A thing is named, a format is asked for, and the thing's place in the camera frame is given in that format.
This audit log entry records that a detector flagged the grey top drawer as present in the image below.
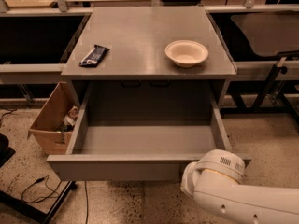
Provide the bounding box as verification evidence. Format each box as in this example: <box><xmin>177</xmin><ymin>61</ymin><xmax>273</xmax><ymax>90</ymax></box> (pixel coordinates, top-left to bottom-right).
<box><xmin>47</xmin><ymin>81</ymin><xmax>231</xmax><ymax>181</ymax></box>

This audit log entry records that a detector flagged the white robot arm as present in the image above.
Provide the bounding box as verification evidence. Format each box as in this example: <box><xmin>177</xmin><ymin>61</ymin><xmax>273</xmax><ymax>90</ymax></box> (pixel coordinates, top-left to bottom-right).
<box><xmin>181</xmin><ymin>149</ymin><xmax>299</xmax><ymax>224</ymax></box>

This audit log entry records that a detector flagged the grey drawer cabinet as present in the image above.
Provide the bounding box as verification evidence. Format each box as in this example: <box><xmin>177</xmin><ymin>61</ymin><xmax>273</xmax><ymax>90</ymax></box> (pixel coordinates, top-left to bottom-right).
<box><xmin>62</xmin><ymin>7</ymin><xmax>236</xmax><ymax>108</ymax></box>

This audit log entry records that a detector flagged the white paper bowl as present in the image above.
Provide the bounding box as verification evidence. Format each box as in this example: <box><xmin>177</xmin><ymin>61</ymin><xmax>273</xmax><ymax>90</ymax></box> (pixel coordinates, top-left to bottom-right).
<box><xmin>164</xmin><ymin>40</ymin><xmax>208</xmax><ymax>68</ymax></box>

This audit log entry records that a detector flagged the dark blue snack bar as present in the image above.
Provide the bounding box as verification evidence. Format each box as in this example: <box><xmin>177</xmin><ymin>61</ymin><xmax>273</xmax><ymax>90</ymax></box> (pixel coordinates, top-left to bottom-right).
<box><xmin>79</xmin><ymin>45</ymin><xmax>109</xmax><ymax>67</ymax></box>

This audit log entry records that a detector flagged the trash in cardboard box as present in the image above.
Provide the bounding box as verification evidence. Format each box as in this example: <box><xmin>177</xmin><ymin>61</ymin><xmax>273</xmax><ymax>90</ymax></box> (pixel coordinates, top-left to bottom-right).
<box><xmin>56</xmin><ymin>105</ymin><xmax>78</xmax><ymax>133</ymax></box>

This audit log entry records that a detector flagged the brown cardboard box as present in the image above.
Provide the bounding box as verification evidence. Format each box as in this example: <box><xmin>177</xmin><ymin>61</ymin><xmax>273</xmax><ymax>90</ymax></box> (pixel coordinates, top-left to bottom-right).
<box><xmin>29</xmin><ymin>82</ymin><xmax>75</xmax><ymax>155</ymax></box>

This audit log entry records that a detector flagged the black metal stand base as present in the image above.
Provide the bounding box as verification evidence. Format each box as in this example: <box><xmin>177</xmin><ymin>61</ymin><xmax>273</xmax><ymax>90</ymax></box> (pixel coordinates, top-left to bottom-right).
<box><xmin>0</xmin><ymin>181</ymin><xmax>76</xmax><ymax>224</ymax></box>

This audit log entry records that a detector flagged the black metal table frame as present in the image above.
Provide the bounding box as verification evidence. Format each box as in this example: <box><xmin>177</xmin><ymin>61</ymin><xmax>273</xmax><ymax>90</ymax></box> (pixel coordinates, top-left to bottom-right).
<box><xmin>221</xmin><ymin>50</ymin><xmax>299</xmax><ymax>123</ymax></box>

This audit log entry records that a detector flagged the black floor cable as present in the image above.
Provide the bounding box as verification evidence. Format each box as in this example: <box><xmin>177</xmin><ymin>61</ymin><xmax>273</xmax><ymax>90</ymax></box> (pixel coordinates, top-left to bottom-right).
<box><xmin>20</xmin><ymin>175</ymin><xmax>90</xmax><ymax>224</ymax></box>

